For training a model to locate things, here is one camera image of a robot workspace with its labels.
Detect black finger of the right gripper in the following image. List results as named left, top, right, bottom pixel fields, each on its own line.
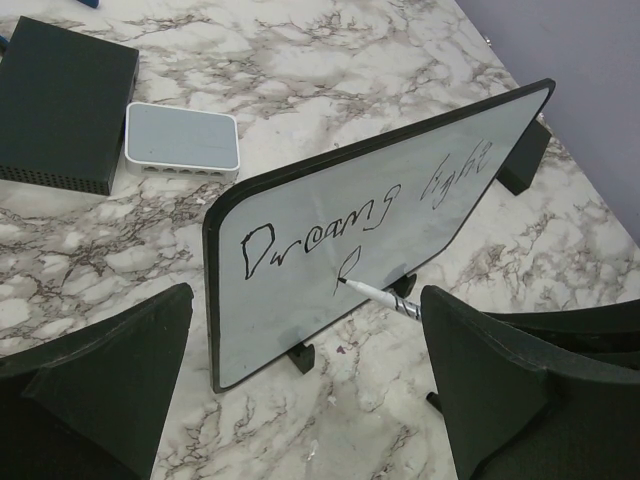
left=486, top=312, right=639, bottom=370
left=499, top=300, right=639, bottom=330

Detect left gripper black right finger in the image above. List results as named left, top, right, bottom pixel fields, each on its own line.
left=421, top=286, right=639, bottom=479

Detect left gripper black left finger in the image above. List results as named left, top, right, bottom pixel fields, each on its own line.
left=1, top=283, right=194, bottom=479

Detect black whiteboard marker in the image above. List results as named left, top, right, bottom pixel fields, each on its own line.
left=338, top=277, right=422, bottom=321

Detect small whiteboard black frame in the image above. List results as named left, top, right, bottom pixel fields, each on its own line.
left=203, top=79, right=555, bottom=393

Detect black eraser block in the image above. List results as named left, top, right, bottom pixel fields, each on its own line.
left=497, top=120, right=551, bottom=196

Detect small white square device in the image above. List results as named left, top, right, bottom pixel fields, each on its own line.
left=124, top=102, right=240, bottom=183

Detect black rectangular box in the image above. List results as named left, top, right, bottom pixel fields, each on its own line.
left=1, top=16, right=139, bottom=196

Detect blue handled pliers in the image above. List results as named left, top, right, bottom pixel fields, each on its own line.
left=0, top=0, right=100, bottom=55

